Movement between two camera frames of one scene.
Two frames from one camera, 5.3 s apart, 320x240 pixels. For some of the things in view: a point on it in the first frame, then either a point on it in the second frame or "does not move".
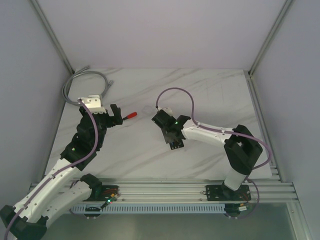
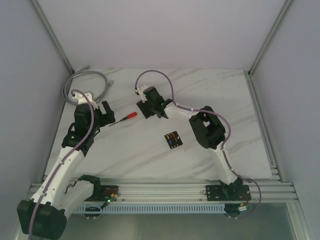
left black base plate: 100,193 does not move
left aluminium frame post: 48,28 does not move
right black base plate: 224,193 does not move
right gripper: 168,140 to 142,106
